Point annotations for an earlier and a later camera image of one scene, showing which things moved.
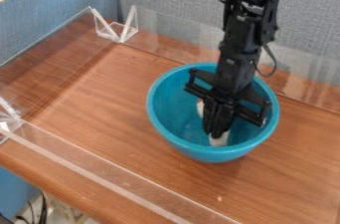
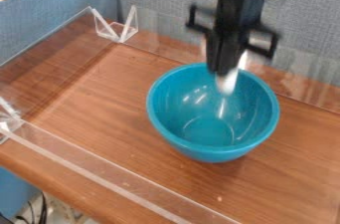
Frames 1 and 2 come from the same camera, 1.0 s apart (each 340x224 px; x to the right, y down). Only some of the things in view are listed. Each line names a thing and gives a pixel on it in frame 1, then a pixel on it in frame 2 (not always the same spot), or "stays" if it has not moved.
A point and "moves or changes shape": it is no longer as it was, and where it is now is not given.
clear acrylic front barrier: (101, 174) stays
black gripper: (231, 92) -> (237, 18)
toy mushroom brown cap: (215, 141) moves or changes shape
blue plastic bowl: (177, 124) stays
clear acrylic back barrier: (307, 71) stays
